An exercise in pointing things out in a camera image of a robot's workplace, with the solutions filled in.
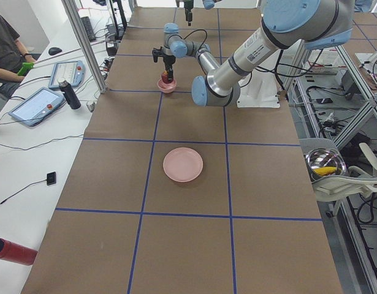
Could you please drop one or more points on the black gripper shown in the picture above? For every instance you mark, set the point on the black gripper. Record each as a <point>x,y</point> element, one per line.
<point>168,62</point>
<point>187,13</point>

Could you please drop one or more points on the red apple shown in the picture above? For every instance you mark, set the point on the red apple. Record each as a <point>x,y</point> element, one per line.
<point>165,77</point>

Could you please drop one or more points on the pink bowl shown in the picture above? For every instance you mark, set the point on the pink bowl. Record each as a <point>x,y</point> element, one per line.
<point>166,87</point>

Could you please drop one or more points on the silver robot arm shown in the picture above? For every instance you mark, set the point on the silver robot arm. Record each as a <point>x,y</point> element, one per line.
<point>208,4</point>
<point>320,24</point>

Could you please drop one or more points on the pink plate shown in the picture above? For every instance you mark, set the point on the pink plate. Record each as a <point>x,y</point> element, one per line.
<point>183,164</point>

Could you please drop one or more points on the far teach pendant tablet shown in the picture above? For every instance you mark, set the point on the far teach pendant tablet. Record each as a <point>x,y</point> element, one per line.
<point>72,71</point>

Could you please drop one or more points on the teach pendant tablet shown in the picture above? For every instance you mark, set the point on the teach pendant tablet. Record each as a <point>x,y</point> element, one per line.
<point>37,107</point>
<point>72,71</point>

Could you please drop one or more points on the black keyboard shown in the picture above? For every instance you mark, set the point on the black keyboard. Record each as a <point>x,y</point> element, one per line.
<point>88,28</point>

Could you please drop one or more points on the black water bottle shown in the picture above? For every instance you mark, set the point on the black water bottle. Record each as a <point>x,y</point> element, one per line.
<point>68,93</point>

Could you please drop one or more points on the black computer mouse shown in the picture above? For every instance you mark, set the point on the black computer mouse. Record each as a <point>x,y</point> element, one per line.
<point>54,51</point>

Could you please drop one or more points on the near teach pendant tablet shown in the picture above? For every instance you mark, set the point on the near teach pendant tablet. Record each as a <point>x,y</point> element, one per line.
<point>37,107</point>

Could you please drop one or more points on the small black square device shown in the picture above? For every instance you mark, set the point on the small black square device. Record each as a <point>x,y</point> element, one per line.
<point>51,178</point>

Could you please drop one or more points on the seated person grey shirt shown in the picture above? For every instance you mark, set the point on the seated person grey shirt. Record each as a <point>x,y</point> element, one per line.
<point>12,56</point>

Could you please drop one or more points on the white enamel pot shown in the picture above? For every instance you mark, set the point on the white enamel pot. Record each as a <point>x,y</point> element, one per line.
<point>322,162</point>

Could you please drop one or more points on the red bottle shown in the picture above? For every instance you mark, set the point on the red bottle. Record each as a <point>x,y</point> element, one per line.
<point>13,252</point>

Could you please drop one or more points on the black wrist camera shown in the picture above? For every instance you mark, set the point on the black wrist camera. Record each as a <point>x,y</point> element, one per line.
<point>157,53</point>

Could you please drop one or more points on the white pedestal column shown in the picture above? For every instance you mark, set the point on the white pedestal column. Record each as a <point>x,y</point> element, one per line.
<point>261,92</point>

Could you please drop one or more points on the aluminium frame post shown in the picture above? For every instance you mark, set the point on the aluminium frame post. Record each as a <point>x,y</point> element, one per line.
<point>82,38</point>

